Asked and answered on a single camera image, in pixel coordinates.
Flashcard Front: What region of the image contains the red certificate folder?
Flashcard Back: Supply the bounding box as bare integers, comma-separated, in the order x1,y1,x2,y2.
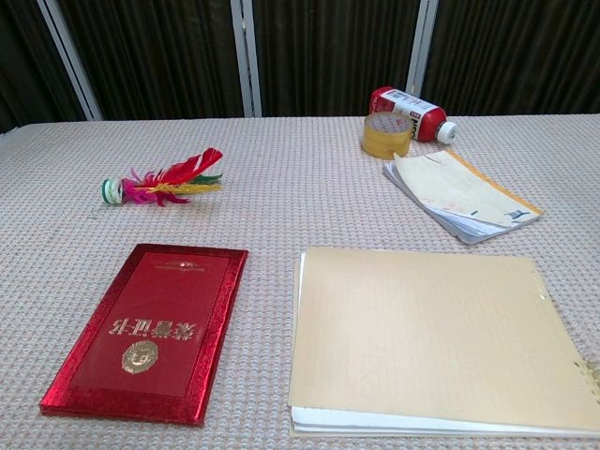
39,243,249,427

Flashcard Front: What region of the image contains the red bottle with white cap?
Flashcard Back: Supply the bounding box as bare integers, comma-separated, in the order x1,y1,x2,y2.
368,85,458,144

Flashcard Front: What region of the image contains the dark pleated curtain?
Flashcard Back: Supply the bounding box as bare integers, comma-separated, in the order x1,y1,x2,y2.
0,0,600,135

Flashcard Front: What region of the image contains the grey metal frame post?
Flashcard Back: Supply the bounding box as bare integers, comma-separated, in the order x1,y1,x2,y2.
37,0,104,121
232,0,263,118
405,0,440,95

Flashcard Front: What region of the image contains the yellow adhesive tape roll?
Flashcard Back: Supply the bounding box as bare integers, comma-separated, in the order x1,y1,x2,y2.
363,111,413,157

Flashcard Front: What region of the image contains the worn yellow-edged booklet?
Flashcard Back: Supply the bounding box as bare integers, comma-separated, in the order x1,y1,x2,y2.
382,149,546,246

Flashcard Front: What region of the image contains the colourful feather shuttlecock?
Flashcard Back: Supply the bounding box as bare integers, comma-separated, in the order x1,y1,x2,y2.
100,147,225,208

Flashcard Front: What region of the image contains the beige covered paper pad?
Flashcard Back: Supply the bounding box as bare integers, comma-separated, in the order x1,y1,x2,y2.
287,247,600,441

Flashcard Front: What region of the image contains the pink woven tablecloth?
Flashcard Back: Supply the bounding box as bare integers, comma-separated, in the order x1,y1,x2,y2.
0,112,600,450

